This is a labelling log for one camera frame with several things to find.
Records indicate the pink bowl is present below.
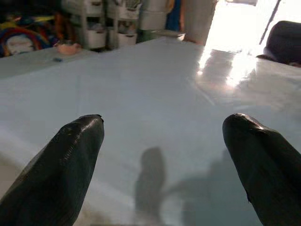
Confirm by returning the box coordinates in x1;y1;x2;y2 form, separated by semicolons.
53;40;82;55

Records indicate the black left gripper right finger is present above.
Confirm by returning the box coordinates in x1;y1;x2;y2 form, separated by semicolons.
222;113;301;226

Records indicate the white plastic tub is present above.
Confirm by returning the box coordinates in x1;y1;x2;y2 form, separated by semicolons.
138;9;168;31

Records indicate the dark chair back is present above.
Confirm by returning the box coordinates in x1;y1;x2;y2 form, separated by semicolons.
257;20;301;68

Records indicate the white plastic drawer unit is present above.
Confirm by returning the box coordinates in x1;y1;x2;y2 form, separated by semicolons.
105;0;138;48
69;0;107;50

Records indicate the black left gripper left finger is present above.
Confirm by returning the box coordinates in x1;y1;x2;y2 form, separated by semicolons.
0;114;105;226

